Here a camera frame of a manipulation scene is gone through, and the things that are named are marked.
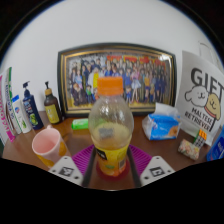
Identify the pink and yellow mug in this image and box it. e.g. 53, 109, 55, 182
31, 124, 72, 169

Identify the blue detergent jug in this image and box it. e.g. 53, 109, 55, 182
206, 128, 224, 162

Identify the brown pump bottle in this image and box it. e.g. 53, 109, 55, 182
43, 80, 64, 126

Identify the tall pink box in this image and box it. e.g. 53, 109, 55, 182
0, 74, 17, 144

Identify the framed group picture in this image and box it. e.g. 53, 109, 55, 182
57, 42, 178, 118

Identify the blue tissue pack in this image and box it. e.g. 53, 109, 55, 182
141, 102, 183, 141

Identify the small snack packet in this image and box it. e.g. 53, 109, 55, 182
177, 138, 201, 162

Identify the puzzle cube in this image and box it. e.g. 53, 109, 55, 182
193, 128, 208, 149

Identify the dark blue pump bottle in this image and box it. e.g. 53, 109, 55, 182
21, 80, 45, 131

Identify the white paper gift bag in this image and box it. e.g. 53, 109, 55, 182
174, 41, 224, 147

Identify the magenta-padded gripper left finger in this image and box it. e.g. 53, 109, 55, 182
48, 143, 98, 188

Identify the orange-capped juice bottle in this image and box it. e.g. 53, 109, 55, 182
87, 76, 135, 178

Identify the tall green and white box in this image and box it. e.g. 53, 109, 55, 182
2, 66, 23, 136

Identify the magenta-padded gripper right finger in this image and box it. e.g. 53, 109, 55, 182
125, 143, 176, 188

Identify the white shampoo bottle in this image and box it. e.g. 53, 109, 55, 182
11, 94, 33, 135

